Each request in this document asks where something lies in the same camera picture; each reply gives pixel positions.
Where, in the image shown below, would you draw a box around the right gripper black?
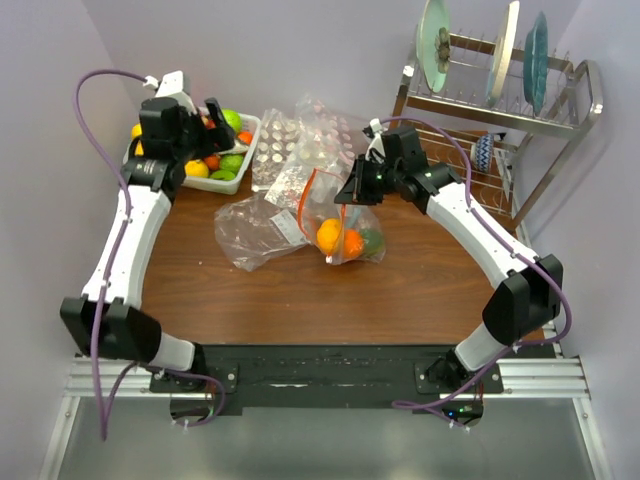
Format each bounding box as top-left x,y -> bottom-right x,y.
335,154 -> 403,206

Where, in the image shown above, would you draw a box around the clear zip bag orange zipper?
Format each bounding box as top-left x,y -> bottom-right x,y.
297,168 -> 386,266

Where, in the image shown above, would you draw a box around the orange fruit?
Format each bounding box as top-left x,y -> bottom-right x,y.
343,229 -> 365,260

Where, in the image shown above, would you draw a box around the green yellow mango fruit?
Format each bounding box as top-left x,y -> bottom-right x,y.
360,228 -> 385,258

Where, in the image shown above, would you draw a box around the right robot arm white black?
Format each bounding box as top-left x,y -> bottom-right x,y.
335,119 -> 565,393

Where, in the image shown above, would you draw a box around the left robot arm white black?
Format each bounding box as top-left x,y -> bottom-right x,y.
60,97 -> 235,392

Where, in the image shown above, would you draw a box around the clear bag pink dots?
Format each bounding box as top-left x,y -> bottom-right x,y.
264,94 -> 390,211

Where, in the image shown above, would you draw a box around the crumpled clear zip bag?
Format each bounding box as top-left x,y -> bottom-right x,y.
214,194 -> 309,272

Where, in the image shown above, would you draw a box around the green lime fruit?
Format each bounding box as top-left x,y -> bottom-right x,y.
222,109 -> 243,135

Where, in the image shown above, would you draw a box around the small orange tangerine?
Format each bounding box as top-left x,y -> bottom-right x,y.
237,131 -> 253,145

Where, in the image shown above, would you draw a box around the light green guava fruit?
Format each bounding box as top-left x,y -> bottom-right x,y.
219,154 -> 244,174

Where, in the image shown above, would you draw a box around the white plastic fruit tray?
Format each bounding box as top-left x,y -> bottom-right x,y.
121,104 -> 258,202

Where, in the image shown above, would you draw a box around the green pepper slice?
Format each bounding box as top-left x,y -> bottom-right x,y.
209,169 -> 236,182

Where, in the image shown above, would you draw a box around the small yellow lemon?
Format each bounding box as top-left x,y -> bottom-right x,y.
184,159 -> 210,178

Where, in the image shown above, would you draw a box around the blue white patterned bowl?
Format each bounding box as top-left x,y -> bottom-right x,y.
471,133 -> 495,173

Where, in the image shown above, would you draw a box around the steel dish rack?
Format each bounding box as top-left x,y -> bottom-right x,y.
392,33 -> 603,233

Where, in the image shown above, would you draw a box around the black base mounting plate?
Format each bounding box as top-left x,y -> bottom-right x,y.
149,343 -> 504,417

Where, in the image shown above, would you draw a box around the white cream plate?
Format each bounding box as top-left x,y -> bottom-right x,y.
486,1 -> 520,108

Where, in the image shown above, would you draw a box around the mint green plate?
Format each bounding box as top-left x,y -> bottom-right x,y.
416,0 -> 451,93

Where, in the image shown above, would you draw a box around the teal blue plate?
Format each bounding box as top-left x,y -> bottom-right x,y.
523,11 -> 549,116

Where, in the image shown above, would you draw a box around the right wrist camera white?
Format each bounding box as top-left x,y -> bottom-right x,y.
363,118 -> 385,161

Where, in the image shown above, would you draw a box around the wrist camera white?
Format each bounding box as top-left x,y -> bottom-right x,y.
154,70 -> 196,113
363,118 -> 385,161

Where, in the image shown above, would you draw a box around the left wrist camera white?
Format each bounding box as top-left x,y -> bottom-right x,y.
154,70 -> 196,113

